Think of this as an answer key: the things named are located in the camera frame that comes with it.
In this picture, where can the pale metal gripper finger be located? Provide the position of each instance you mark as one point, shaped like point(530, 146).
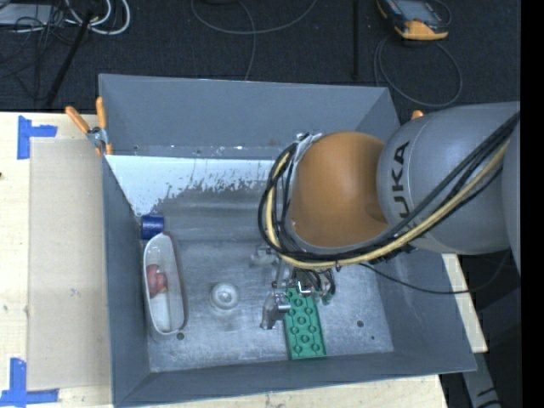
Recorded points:
point(272, 313)
point(260, 256)

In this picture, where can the dark green flat block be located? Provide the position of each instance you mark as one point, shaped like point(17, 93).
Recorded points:
point(305, 330)

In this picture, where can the clear plastic bottle blue cap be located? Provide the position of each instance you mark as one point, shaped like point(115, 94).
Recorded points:
point(163, 304)

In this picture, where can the grey metal bin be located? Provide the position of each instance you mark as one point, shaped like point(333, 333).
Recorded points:
point(238, 113)

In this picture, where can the pale wood flat board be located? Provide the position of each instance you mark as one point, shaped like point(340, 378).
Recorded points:
point(64, 249)

